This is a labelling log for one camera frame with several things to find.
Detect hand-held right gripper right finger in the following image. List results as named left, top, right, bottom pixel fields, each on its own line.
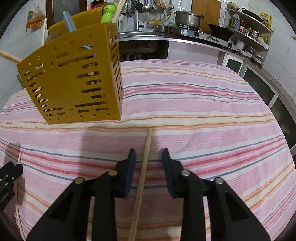
left=161, top=148, right=271, bottom=241

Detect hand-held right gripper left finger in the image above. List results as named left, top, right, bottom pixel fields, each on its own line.
left=26, top=148, right=137, bottom=241

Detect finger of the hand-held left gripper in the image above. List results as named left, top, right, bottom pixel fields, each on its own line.
left=0, top=164, right=24, bottom=188
left=0, top=161, right=15, bottom=180

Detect yellow perforated utensil holder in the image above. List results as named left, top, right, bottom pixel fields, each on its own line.
left=16, top=6, right=123, bottom=126

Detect light blue plastic spoon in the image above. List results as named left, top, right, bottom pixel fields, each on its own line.
left=62, top=10, right=97, bottom=58

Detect green-handled metal fork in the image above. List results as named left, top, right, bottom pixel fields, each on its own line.
left=100, top=3, right=119, bottom=24

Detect pink striped tablecloth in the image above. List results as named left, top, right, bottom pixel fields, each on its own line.
left=0, top=59, right=294, bottom=241

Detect glass-fronted kitchen cabinets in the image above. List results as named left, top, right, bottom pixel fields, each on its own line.
left=218, top=50, right=296, bottom=149

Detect steel sink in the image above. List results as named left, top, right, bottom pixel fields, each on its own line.
left=117, top=31, right=170, bottom=62

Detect steel gas stove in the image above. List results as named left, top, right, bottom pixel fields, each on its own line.
left=171, top=24, right=238, bottom=52

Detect colourful hanging packet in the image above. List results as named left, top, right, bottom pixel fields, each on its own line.
left=25, top=10, right=34, bottom=32

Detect orange plastic bag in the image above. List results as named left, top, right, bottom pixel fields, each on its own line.
left=30, top=7, right=47, bottom=32

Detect black wok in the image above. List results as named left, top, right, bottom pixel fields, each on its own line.
left=208, top=23, right=235, bottom=39

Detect steel faucet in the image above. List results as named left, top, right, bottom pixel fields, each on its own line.
left=126, top=6, right=142, bottom=32

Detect steel cooking pot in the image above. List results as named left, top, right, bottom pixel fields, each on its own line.
left=173, top=10, right=205, bottom=27

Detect cooking oil bottle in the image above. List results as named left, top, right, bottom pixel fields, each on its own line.
left=231, top=13, right=240, bottom=30

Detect rectangular wooden cutting board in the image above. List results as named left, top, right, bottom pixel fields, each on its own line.
left=191, top=0, right=221, bottom=24

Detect brown frosted glass door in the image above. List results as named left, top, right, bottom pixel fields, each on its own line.
left=46, top=0, right=87, bottom=26

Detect shallow black pan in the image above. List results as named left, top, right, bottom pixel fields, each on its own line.
left=242, top=7, right=264, bottom=22

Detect yellow hose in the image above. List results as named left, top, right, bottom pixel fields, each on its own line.
left=147, top=14, right=173, bottom=26

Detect corner wall shelf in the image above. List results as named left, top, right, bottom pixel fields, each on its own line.
left=225, top=8, right=273, bottom=67

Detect yellow wall poster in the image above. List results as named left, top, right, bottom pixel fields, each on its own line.
left=259, top=11, right=273, bottom=30

